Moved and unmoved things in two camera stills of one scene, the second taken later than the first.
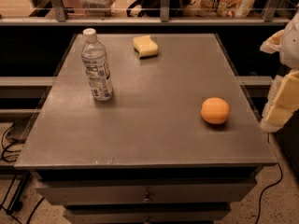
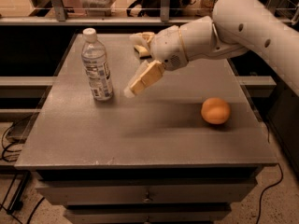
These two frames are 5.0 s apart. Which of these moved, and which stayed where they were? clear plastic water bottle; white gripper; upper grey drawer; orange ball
Moved: white gripper
Stayed: clear plastic water bottle; upper grey drawer; orange ball
